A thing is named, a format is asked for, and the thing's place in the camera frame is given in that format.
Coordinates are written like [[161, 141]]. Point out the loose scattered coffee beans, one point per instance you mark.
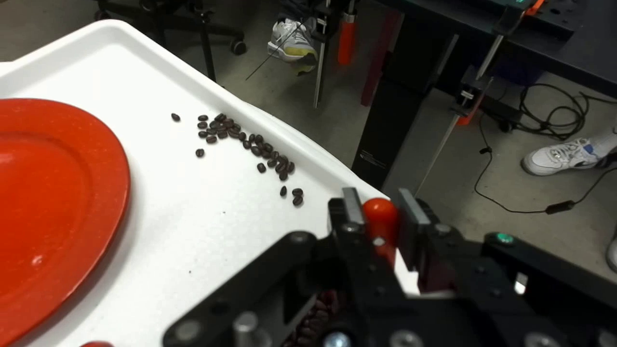
[[258, 144]]

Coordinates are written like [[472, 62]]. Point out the white plastic tray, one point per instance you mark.
[[194, 224]]

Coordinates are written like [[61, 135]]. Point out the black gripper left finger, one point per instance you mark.
[[348, 218]]

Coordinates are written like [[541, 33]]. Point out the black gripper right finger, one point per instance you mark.
[[426, 233]]

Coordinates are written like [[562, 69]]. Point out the red plate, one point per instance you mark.
[[59, 204]]

